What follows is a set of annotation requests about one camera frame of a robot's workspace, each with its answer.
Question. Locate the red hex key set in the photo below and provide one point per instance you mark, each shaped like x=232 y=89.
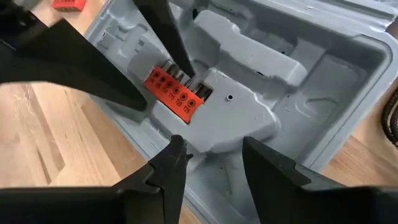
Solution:
x=68 y=4

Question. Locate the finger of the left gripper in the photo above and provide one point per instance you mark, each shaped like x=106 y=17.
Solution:
x=164 y=31
x=56 y=56

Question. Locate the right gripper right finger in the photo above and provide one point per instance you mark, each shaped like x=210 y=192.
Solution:
x=311 y=205

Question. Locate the red bit holder set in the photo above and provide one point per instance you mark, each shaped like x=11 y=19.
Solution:
x=174 y=96

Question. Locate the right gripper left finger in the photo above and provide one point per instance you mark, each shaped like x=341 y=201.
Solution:
x=93 y=207

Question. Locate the grey plastic tool case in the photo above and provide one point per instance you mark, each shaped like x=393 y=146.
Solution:
x=248 y=62

